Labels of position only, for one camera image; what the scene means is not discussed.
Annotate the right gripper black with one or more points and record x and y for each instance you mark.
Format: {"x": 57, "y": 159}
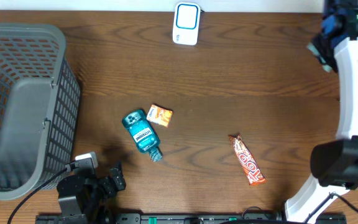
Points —
{"x": 317, "y": 41}

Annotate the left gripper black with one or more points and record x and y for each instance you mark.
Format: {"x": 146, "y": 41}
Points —
{"x": 107, "y": 184}

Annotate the blue Listerine mouthwash bottle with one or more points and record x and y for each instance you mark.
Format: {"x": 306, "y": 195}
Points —
{"x": 143, "y": 134}

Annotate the small orange tissue pack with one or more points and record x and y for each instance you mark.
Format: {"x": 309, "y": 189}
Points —
{"x": 159, "y": 115}

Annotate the orange chocolate bar wrapper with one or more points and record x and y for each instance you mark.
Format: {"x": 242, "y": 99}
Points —
{"x": 247, "y": 161}

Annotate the pale green snack packet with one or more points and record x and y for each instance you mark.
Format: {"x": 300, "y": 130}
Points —
{"x": 326, "y": 67}

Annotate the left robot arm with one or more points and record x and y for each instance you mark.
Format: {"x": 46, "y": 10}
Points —
{"x": 82, "y": 196}

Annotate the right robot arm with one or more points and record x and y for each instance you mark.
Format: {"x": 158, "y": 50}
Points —
{"x": 334, "y": 165}

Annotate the white barcode scanner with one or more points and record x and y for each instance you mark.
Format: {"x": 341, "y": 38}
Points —
{"x": 186, "y": 23}

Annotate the grey plastic mesh basket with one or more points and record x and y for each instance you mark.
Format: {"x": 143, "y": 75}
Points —
{"x": 39, "y": 103}

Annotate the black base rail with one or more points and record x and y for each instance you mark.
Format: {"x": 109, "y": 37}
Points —
{"x": 135, "y": 218}

